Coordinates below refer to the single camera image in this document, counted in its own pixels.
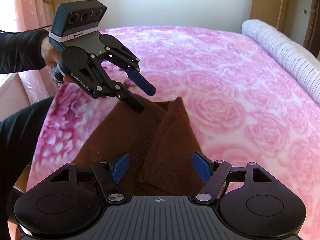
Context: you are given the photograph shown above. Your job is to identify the wooden door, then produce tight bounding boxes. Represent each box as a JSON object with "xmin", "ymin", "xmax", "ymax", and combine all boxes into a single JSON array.
[{"xmin": 248, "ymin": 0, "xmax": 287, "ymax": 31}]

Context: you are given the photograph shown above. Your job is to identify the pink curtain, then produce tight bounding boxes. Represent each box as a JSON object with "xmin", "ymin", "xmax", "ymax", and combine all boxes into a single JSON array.
[{"xmin": 15, "ymin": 0, "xmax": 58, "ymax": 104}]

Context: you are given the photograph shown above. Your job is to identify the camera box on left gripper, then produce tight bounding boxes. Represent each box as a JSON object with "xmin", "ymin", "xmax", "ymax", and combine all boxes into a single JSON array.
[{"xmin": 49, "ymin": 0, "xmax": 107, "ymax": 52}]

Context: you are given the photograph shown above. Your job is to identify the striped white duvet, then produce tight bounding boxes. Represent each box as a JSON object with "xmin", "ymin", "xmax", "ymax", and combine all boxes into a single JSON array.
[{"xmin": 241, "ymin": 20, "xmax": 319, "ymax": 103}]

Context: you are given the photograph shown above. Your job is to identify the person's black trousers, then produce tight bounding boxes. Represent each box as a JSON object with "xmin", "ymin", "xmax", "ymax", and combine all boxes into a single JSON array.
[{"xmin": 1, "ymin": 98, "xmax": 53, "ymax": 239}]

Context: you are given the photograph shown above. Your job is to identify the person's left hand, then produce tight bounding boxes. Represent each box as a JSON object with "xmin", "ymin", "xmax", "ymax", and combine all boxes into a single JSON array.
[{"xmin": 41, "ymin": 37, "xmax": 60, "ymax": 69}]

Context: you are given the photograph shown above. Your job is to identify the black left sleeve forearm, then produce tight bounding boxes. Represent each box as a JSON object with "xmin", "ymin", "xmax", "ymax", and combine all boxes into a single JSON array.
[{"xmin": 0, "ymin": 30, "xmax": 48, "ymax": 74}]

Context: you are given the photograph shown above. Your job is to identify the pink rose bed blanket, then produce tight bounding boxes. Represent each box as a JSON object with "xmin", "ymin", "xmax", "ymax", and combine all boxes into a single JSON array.
[{"xmin": 27, "ymin": 27, "xmax": 319, "ymax": 239}]

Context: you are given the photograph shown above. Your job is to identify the brown knitted vest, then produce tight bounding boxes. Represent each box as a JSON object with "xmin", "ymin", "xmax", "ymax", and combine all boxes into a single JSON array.
[{"xmin": 73, "ymin": 98, "xmax": 204, "ymax": 197}]

